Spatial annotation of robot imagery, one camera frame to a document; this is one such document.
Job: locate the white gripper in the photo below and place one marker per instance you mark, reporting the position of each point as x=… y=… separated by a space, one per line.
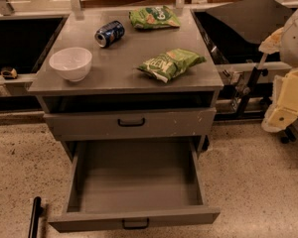
x=295 y=44

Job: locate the grey drawer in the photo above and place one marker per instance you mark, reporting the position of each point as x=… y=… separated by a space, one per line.
x=134 y=184
x=131 y=124

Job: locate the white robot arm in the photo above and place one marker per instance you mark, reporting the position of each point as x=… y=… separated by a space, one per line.
x=289 y=42

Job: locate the grey drawer cabinet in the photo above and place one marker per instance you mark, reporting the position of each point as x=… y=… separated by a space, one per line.
x=114 y=82

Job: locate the grey top drawer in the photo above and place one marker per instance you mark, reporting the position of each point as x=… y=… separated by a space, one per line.
x=131 y=124

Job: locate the black tray stand table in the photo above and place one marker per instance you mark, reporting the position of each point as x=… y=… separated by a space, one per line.
x=233 y=33

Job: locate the green chip bag front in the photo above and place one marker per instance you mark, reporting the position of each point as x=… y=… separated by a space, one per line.
x=170 y=64

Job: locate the green chip bag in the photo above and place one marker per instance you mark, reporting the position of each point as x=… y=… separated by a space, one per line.
x=170 y=64
x=149 y=18

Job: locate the green chip bag rear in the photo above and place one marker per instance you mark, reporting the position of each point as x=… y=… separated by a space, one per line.
x=149 y=18

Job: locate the blue soda can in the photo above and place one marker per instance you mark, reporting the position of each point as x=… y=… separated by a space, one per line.
x=109 y=34

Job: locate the white ceramic bowl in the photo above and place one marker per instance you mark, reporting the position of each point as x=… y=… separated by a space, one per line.
x=72 y=64

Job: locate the yellow tape measure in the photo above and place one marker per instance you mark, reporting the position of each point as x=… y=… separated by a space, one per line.
x=9 y=72

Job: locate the black pole on floor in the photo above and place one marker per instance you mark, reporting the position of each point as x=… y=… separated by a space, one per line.
x=37 y=210

